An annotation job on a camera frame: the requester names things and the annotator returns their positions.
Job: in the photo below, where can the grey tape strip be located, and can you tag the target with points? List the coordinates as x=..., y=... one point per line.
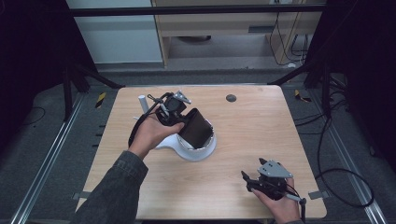
x=81, y=195
x=318, y=194

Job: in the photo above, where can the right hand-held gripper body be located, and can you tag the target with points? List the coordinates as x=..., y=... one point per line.
x=272, y=183

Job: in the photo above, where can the round grey table grommet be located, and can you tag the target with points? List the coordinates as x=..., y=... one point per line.
x=231, y=98

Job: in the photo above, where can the white cabinet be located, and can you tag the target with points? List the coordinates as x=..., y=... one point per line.
x=118, y=40

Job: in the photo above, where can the black metal stand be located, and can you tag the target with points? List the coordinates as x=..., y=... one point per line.
x=67, y=93
x=325, y=90

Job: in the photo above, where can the aluminium floor rail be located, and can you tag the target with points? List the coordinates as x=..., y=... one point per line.
x=351, y=168
x=46, y=161

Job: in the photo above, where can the person's right hand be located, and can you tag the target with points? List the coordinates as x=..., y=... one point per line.
x=285, y=208

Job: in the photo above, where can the white holder stand with pole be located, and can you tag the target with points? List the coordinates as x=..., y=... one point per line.
x=199, y=154

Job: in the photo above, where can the yellow black striped tape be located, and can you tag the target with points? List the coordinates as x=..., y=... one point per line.
x=301, y=96
x=100, y=100

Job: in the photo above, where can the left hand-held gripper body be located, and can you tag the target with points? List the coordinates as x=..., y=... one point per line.
x=169, y=110

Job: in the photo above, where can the black horizontal bar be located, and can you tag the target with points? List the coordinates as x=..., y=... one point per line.
x=186, y=10

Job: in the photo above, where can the person's left hand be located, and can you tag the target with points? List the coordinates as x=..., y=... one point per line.
x=149, y=133

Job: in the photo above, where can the dark curtain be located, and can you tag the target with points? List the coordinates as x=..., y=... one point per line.
x=367, y=62
x=31, y=56

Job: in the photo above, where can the black phone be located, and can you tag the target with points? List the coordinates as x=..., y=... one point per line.
x=197, y=129

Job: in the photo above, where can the light wooden desk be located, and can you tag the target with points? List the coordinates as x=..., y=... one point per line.
x=218, y=26

